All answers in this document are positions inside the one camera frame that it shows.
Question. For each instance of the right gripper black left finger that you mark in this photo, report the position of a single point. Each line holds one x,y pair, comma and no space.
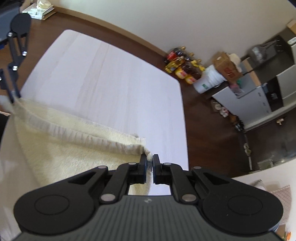
67,205

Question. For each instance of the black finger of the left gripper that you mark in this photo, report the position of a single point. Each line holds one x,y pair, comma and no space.
3,82
18,39

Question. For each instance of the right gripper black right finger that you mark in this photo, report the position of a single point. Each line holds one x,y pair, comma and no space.
229,205

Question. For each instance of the cream yellow towel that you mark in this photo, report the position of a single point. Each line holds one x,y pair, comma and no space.
42,145

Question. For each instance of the white box on floor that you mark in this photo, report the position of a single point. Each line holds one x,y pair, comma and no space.
40,10

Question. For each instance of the white grey cabinet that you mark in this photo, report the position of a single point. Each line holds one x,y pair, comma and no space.
268,91

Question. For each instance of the white plastic bucket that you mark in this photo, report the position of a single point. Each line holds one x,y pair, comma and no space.
210,78

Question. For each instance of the cardboard box with red print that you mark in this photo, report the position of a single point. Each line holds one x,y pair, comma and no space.
225,67

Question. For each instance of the straw hat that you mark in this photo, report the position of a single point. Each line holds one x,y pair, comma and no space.
236,61

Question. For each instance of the cooking oil bottles group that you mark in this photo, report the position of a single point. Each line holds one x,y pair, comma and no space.
183,64

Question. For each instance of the grey hanging bag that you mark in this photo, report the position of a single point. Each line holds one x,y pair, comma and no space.
264,52

